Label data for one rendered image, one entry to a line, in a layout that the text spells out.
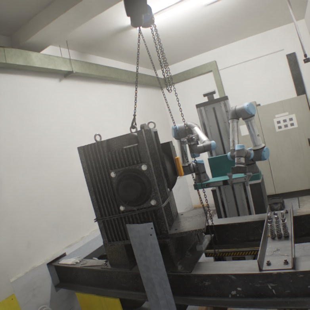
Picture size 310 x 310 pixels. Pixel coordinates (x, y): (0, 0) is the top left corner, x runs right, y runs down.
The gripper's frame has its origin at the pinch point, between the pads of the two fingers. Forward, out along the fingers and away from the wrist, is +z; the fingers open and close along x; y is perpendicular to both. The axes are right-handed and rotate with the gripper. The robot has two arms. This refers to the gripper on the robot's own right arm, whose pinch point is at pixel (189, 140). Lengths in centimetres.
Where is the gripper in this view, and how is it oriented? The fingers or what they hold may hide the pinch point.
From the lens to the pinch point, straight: 179.3
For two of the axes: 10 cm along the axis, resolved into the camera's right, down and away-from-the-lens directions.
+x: -9.5, 2.7, 1.8
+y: 2.8, 9.6, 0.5
